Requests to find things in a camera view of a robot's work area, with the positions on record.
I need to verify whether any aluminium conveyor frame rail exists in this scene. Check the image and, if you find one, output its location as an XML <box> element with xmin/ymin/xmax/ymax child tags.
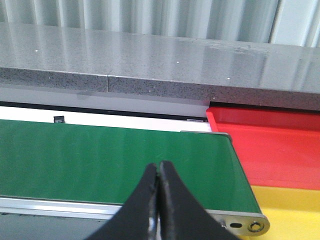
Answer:
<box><xmin>0</xmin><ymin>130</ymin><xmax>271</xmax><ymax>237</ymax></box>

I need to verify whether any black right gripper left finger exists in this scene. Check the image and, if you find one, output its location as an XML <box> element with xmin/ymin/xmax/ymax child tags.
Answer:
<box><xmin>87</xmin><ymin>163</ymin><xmax>158</xmax><ymax>240</ymax></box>

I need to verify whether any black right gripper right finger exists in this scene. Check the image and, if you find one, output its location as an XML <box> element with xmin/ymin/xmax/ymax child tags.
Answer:
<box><xmin>158</xmin><ymin>160</ymin><xmax>238</xmax><ymax>240</ymax></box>

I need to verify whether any red plastic tray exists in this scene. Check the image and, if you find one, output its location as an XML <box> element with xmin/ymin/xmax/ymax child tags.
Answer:
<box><xmin>206</xmin><ymin>106</ymin><xmax>320</xmax><ymax>190</ymax></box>

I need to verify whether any white pleated curtain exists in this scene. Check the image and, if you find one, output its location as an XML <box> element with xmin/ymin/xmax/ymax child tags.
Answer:
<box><xmin>0</xmin><ymin>0</ymin><xmax>320</xmax><ymax>48</ymax></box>

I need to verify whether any small black sensor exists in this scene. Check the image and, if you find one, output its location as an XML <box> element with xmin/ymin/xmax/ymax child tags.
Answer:
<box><xmin>53</xmin><ymin>115</ymin><xmax>65</xmax><ymax>123</ymax></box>

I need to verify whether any grey speckled stone counter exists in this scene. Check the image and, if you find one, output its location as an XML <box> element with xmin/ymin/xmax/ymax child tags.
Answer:
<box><xmin>0</xmin><ymin>22</ymin><xmax>320</xmax><ymax>117</ymax></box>

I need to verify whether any green conveyor belt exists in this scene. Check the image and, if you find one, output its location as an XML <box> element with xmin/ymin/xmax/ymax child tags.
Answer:
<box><xmin>0</xmin><ymin>120</ymin><xmax>260</xmax><ymax>213</ymax></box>

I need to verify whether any yellow plastic tray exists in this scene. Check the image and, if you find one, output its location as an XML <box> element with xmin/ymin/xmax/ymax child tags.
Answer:
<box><xmin>241</xmin><ymin>185</ymin><xmax>320</xmax><ymax>240</ymax></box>

